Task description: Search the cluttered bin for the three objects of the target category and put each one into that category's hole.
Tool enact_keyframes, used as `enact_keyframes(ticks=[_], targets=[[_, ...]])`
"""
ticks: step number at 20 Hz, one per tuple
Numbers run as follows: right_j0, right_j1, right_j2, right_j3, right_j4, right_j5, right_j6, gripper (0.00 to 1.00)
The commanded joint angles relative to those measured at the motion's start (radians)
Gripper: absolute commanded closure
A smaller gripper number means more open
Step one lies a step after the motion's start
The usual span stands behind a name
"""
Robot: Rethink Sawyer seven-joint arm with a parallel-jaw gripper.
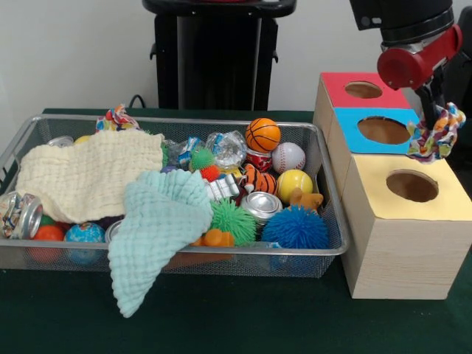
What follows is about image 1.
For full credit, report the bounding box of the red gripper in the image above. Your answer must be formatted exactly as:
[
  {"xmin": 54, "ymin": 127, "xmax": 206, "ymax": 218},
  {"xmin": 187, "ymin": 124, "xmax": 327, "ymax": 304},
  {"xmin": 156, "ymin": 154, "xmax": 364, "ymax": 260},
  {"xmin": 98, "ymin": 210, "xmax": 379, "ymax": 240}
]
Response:
[{"xmin": 376, "ymin": 24, "xmax": 464, "ymax": 128}]

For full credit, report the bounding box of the colourful spotted fabric scrap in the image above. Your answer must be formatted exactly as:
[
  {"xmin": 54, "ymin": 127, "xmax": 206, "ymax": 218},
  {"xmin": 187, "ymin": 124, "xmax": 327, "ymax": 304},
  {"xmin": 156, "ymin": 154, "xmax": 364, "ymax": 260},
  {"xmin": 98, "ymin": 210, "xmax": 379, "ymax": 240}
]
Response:
[
  {"xmin": 407, "ymin": 102, "xmax": 467, "ymax": 162},
  {"xmin": 95, "ymin": 104, "xmax": 141, "ymax": 133}
]

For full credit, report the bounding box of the mint muslin cloth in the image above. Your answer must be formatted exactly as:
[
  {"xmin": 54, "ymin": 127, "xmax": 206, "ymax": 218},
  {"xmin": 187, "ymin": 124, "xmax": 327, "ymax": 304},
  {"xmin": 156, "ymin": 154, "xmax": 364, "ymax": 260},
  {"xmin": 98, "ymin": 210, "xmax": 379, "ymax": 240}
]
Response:
[{"xmin": 108, "ymin": 170, "xmax": 214, "ymax": 319}]

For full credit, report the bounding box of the wooden box with three holes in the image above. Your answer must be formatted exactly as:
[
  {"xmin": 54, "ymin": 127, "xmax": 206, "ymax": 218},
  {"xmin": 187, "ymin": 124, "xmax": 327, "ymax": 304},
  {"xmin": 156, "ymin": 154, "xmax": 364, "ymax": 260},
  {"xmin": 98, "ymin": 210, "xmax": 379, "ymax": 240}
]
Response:
[{"xmin": 312, "ymin": 72, "xmax": 472, "ymax": 300}]

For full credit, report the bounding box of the shallow clear mesh bin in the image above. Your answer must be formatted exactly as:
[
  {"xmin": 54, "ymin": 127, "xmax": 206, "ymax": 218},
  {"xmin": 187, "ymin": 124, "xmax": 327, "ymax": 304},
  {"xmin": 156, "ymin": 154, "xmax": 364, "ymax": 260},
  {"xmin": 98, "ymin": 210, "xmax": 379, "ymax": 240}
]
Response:
[{"xmin": 0, "ymin": 114, "xmax": 350, "ymax": 280}]

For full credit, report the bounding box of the black monitor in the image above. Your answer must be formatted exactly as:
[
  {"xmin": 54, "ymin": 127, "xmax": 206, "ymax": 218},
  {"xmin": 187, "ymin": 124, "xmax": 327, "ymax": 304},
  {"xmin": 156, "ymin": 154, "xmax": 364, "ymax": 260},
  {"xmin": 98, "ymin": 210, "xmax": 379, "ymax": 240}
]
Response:
[{"xmin": 426, "ymin": 5, "xmax": 472, "ymax": 128}]

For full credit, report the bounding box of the white baseball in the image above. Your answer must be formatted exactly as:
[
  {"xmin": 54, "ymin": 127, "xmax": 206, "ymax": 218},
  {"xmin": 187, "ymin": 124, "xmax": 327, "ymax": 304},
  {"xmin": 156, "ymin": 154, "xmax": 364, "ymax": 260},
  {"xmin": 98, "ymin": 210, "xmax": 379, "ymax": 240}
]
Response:
[{"xmin": 271, "ymin": 142, "xmax": 307, "ymax": 174}]

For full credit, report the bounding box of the yellow tennis ball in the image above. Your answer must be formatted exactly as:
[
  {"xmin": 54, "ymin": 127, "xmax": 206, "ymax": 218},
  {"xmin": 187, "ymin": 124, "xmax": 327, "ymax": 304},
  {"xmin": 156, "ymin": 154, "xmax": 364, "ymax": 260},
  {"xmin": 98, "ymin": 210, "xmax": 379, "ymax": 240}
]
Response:
[{"xmin": 276, "ymin": 169, "xmax": 314, "ymax": 204}]

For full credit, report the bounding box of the small orange basketball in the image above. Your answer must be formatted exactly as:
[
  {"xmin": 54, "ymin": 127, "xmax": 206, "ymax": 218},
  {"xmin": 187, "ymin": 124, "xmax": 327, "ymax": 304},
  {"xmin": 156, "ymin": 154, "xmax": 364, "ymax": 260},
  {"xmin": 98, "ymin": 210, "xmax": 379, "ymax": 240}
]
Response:
[{"xmin": 245, "ymin": 117, "xmax": 282, "ymax": 154}]

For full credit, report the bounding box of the blue spiky ball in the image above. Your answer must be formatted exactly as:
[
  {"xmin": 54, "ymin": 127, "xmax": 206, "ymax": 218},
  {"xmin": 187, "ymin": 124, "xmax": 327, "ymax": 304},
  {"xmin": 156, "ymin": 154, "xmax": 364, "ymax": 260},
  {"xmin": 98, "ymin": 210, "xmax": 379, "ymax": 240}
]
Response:
[{"xmin": 261, "ymin": 206, "xmax": 329, "ymax": 249}]

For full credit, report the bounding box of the orange tiger plush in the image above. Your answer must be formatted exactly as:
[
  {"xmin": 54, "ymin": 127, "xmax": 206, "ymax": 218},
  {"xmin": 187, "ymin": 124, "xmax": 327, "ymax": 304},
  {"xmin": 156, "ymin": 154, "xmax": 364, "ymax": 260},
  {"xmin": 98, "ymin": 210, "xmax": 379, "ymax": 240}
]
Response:
[{"xmin": 241, "ymin": 164, "xmax": 278, "ymax": 195}]

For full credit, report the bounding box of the silver drink can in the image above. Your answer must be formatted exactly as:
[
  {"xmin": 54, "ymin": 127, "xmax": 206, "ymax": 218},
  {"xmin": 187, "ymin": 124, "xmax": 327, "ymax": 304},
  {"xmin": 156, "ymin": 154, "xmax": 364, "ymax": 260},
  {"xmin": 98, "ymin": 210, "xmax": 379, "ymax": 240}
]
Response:
[{"xmin": 239, "ymin": 191, "xmax": 284, "ymax": 224}]

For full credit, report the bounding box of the green spiky ball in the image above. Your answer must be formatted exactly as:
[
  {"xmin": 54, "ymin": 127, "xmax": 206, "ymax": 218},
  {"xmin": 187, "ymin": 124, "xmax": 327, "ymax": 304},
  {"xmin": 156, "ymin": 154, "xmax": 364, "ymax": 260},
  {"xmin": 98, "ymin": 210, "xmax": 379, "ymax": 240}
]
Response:
[{"xmin": 209, "ymin": 198, "xmax": 257, "ymax": 246}]

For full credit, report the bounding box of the dark green table cloth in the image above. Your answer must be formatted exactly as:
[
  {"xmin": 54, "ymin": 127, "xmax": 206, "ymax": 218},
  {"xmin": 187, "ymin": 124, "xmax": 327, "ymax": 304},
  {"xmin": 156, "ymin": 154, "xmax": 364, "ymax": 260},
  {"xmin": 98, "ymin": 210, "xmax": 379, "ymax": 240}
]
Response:
[{"xmin": 0, "ymin": 108, "xmax": 472, "ymax": 354}]

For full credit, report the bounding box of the cream muslin cloth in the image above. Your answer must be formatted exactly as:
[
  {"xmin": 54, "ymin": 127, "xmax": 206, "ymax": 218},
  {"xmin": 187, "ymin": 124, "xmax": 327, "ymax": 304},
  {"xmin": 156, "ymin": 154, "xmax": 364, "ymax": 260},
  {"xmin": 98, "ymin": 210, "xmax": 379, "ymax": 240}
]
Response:
[{"xmin": 16, "ymin": 128, "xmax": 166, "ymax": 225}]

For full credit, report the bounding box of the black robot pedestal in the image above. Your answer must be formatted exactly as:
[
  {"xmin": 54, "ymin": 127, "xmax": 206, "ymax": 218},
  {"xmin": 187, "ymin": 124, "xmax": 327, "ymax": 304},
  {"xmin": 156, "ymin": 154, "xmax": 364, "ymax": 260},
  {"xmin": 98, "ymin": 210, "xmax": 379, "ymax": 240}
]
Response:
[{"xmin": 142, "ymin": 0, "xmax": 298, "ymax": 111}]

